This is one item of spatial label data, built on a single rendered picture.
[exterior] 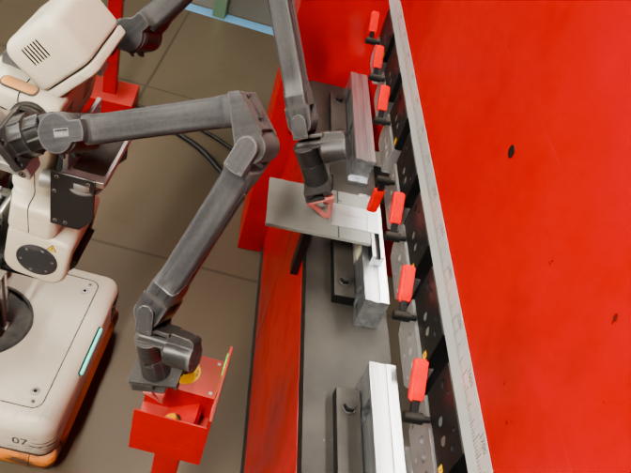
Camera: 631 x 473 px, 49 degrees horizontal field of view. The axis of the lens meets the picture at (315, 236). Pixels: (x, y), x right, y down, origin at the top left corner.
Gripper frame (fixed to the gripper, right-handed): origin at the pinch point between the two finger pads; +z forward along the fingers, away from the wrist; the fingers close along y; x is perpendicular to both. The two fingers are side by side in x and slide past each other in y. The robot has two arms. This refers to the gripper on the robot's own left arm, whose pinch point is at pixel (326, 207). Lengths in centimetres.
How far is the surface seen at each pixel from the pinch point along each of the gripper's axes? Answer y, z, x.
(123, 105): 157, 38, 109
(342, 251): -2.0, 13.3, -0.7
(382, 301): -23.6, 11.6, -10.1
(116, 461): -18, 68, 86
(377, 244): -6.7, 9.2, -10.6
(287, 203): 0.9, -3.4, 9.1
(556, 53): -53, -59, -45
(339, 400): -47.7, 13.1, 1.1
